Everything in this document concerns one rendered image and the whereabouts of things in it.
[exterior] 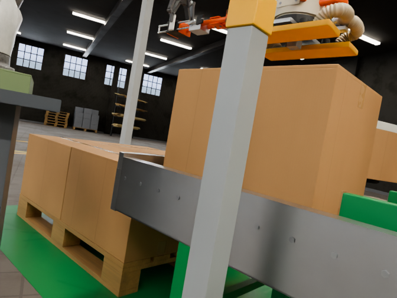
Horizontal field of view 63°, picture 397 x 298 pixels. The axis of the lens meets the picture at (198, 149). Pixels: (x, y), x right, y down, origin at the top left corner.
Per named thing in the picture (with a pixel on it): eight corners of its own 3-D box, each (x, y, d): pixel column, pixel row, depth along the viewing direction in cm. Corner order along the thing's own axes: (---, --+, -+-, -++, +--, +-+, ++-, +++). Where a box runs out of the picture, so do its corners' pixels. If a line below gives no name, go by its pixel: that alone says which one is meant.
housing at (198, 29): (209, 34, 143) (211, 23, 143) (199, 28, 138) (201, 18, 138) (198, 35, 148) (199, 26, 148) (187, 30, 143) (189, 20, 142)
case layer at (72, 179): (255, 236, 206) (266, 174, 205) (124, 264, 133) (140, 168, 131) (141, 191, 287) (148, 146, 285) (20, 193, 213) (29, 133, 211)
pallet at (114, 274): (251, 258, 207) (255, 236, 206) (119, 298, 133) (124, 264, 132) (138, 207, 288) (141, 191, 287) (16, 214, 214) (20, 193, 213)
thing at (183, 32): (189, 36, 152) (191, 26, 152) (179, 31, 147) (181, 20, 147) (177, 38, 158) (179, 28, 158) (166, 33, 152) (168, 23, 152)
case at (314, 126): (360, 211, 111) (382, 96, 110) (309, 220, 82) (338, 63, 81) (226, 175, 153) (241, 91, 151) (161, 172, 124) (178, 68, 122)
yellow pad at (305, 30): (339, 37, 98) (342, 20, 98) (328, 25, 90) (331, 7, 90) (246, 46, 120) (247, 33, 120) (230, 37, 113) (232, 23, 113)
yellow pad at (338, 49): (357, 55, 112) (360, 41, 112) (348, 47, 105) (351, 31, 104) (270, 61, 135) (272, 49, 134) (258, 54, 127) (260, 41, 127)
